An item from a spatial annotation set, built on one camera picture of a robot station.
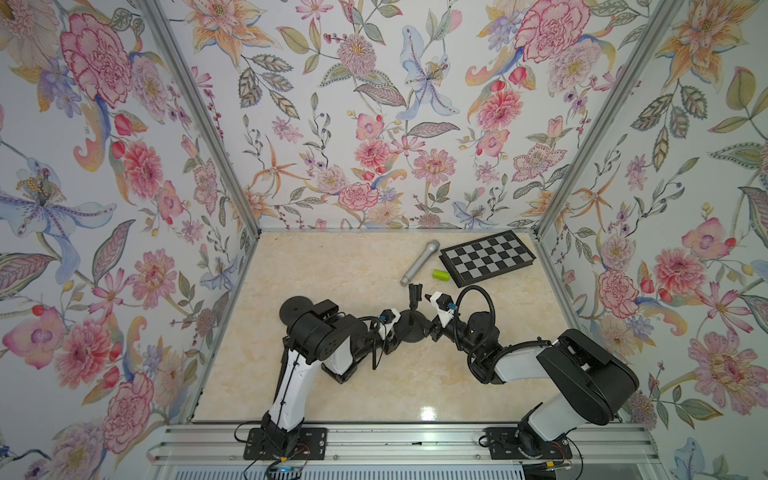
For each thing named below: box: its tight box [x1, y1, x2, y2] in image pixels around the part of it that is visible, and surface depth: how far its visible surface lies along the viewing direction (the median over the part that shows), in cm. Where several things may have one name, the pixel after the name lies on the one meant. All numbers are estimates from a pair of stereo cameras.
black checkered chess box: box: [439, 229, 537, 288], surface depth 112 cm
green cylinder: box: [432, 269, 451, 281], surface depth 109 cm
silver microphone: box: [400, 239, 440, 287], surface depth 112 cm
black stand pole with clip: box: [408, 283, 423, 311], surface depth 82 cm
